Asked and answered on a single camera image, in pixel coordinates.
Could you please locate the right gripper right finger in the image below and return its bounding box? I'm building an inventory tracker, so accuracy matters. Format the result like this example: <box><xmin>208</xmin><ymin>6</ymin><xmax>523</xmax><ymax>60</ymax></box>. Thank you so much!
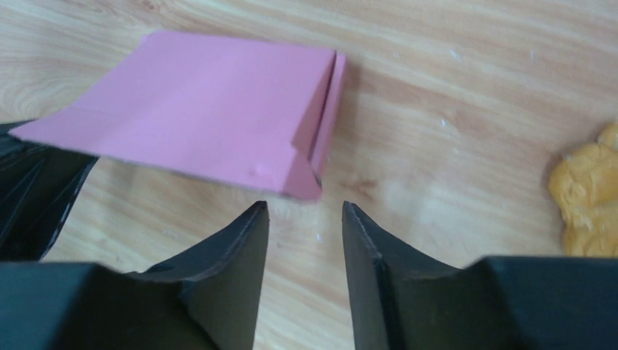
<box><xmin>342</xmin><ymin>202</ymin><xmax>617</xmax><ymax>349</ymax></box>

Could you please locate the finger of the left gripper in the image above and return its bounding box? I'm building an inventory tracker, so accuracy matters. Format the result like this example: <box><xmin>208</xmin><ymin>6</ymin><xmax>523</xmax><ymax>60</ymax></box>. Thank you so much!
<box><xmin>1</xmin><ymin>122</ymin><xmax>98</xmax><ymax>262</ymax></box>

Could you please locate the pink paper box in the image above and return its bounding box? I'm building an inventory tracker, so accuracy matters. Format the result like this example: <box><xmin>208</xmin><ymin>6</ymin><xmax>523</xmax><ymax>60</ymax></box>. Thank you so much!
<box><xmin>11</xmin><ymin>31</ymin><xmax>346</xmax><ymax>201</ymax></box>

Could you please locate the yellow fried food toy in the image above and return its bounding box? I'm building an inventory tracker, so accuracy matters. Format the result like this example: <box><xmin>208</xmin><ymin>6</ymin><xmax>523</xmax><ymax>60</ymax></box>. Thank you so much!
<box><xmin>547</xmin><ymin>122</ymin><xmax>617</xmax><ymax>257</ymax></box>

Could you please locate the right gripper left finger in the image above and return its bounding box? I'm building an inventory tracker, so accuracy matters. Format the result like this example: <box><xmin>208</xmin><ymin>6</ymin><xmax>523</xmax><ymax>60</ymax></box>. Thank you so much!
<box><xmin>1</xmin><ymin>201</ymin><xmax>269</xmax><ymax>349</ymax></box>

